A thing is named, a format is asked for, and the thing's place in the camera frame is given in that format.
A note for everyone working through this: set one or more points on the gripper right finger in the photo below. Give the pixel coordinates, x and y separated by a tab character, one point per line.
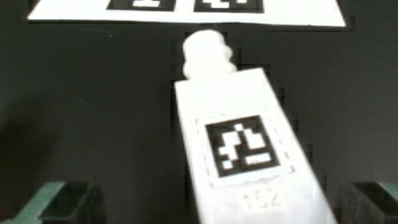
368	203

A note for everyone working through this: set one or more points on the white marker sheet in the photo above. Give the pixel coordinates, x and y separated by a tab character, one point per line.
272	12

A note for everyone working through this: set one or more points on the white stool leg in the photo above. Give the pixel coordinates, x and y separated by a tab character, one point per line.
254	183

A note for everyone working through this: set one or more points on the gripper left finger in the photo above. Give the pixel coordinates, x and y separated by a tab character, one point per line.
66	203

